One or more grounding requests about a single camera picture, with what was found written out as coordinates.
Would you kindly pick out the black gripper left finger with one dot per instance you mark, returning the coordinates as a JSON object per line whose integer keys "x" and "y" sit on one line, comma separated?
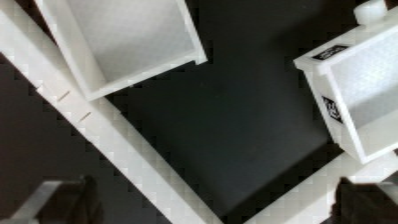
{"x": 60, "y": 204}

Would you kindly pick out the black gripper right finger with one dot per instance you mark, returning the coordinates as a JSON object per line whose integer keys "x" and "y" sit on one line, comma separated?
{"x": 366, "y": 203}

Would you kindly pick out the small white drawer with knob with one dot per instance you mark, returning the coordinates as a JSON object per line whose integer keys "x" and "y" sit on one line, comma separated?
{"x": 350, "y": 69}

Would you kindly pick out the large white drawer box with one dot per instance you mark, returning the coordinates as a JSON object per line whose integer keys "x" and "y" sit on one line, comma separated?
{"x": 126, "y": 39}

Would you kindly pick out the white right fence rail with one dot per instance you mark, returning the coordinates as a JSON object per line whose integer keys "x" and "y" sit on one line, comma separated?
{"x": 302, "y": 206}

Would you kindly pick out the white fence rail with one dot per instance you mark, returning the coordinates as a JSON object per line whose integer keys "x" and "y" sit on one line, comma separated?
{"x": 302, "y": 206}
{"x": 94, "y": 117}

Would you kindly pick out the white front fence rail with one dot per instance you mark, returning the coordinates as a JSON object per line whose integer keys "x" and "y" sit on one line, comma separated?
{"x": 94, "y": 117}

